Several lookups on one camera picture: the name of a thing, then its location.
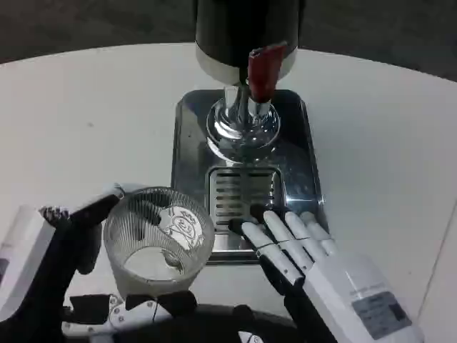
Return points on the black drink dispenser chrome stand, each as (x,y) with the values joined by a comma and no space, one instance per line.
(228,35)

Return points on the slotted steel drain grid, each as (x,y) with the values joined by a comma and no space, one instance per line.
(228,189)

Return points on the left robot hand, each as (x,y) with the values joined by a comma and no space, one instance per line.
(73,246)

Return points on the steel drip tray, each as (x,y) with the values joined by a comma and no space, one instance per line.
(298,150)

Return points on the clear ribbed glass cup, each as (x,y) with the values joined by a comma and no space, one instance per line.
(168,264)

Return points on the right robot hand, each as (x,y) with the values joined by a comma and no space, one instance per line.
(357,286)

